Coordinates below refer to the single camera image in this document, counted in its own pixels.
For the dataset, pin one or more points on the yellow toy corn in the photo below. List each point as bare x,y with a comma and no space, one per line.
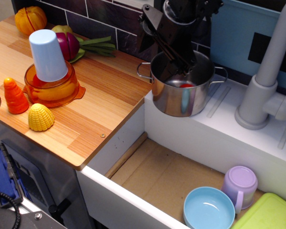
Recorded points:
40,118

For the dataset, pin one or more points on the green felt leaves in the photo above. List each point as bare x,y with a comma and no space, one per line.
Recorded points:
101,46

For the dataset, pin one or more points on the light blue back panel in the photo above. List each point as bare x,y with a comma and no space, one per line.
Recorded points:
240,35

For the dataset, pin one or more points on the purple toy onion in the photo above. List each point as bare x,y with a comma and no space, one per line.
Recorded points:
69,45

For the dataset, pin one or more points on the wooden countertop board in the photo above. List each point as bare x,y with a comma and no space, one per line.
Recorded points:
113,93

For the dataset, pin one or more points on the lilac plastic mug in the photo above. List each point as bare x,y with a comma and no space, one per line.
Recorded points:
240,184

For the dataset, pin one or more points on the light blue plastic cup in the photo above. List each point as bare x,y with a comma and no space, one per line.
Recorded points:
48,59

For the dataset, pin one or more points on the orange toy carrot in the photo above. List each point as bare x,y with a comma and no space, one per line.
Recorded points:
16,101

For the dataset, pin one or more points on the light blue bowl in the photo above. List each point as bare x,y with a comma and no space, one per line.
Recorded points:
208,208

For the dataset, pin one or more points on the red toy strawberry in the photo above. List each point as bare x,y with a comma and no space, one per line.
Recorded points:
186,85

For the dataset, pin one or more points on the stainless steel pot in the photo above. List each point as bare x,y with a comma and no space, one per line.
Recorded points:
172,100

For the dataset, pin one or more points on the orange transparent bowl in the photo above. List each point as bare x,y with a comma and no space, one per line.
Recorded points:
53,94

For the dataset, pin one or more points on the black metal gripper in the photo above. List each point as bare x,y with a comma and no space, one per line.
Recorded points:
169,28

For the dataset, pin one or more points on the lime green plastic lid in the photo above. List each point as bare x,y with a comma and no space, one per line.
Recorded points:
269,212

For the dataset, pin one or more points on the yellow-green toy pear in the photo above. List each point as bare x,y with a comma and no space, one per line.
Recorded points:
62,28

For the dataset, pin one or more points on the blue plastic clamp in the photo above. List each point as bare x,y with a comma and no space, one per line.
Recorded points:
10,181

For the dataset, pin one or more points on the grey toy faucet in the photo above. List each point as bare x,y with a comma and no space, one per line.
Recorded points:
261,99

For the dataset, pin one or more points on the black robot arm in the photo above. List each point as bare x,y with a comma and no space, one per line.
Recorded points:
203,9

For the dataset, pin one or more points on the dark oven door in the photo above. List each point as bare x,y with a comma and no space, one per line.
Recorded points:
52,185

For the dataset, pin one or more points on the silver metal bracket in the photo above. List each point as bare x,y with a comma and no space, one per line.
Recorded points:
32,217

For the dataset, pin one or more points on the orange toy pumpkin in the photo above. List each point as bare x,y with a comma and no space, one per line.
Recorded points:
30,19

